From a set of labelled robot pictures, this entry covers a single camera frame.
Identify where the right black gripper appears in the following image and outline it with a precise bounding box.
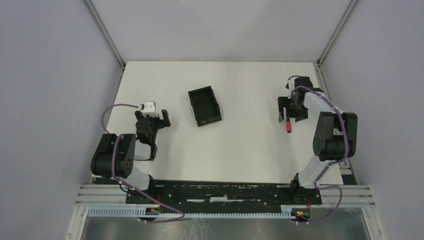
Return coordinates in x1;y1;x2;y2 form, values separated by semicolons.
278;95;309;122

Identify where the red handled screwdriver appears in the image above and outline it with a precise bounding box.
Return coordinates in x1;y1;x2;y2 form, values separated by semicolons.
286;116;292;133

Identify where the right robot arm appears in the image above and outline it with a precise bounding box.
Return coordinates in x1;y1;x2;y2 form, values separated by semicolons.
277;75;358;204

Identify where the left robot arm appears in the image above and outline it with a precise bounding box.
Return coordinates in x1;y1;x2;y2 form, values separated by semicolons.
90;109;171;204

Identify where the black plastic bin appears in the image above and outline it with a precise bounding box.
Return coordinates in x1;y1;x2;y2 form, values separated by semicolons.
188;86;222;127

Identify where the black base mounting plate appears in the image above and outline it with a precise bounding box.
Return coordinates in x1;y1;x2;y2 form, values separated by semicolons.
146;179;322;214

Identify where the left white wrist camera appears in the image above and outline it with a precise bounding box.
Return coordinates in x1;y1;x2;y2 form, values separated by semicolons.
138;101;159;118

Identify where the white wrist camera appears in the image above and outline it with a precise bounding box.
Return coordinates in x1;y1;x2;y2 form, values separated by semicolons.
138;101;159;118
285;79;295;99

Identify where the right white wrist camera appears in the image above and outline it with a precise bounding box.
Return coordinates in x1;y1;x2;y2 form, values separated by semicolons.
285;79;295;99

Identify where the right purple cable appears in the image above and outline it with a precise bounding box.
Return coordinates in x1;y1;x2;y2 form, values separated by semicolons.
287;75;350;225

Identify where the aluminium rail frame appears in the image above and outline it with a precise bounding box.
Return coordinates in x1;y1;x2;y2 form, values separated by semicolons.
76;184;376;210

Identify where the white slotted cable duct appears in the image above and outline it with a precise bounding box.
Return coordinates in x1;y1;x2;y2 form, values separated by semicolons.
87;206;307;220

